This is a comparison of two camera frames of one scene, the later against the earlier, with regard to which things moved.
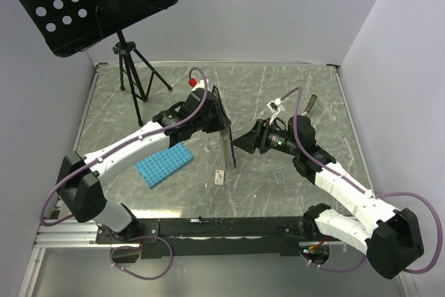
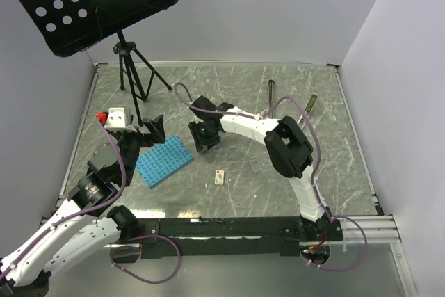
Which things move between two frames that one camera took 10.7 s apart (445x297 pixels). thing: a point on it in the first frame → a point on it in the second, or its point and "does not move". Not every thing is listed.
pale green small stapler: [313, 97] does not move
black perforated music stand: [73, 6] does not move
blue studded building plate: [158, 166] does not move
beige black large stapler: [227, 138] → [271, 95]
